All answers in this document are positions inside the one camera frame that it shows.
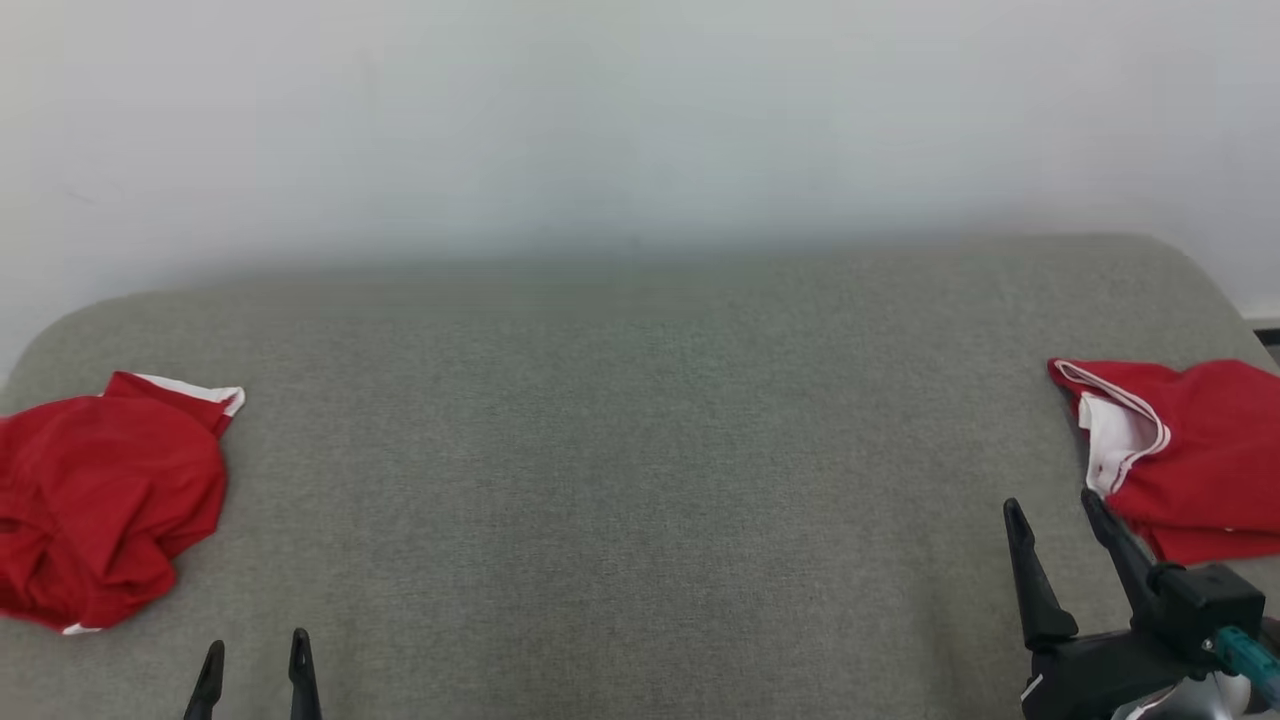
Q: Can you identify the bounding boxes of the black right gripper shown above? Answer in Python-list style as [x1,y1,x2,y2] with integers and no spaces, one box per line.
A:
[1003,488,1216,720]

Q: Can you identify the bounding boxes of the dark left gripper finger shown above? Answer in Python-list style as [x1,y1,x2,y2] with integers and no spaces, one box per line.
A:
[288,628,323,720]
[183,640,226,720]

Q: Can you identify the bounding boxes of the red basketball jersey white sleeves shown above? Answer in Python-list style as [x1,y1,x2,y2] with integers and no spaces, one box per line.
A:
[1048,358,1280,566]

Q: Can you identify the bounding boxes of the red shorts white stripe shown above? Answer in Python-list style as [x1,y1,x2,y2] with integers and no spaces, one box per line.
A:
[0,372,246,636]

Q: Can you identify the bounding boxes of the black cable with teal plug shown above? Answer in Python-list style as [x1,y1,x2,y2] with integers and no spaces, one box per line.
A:
[1203,625,1280,713]

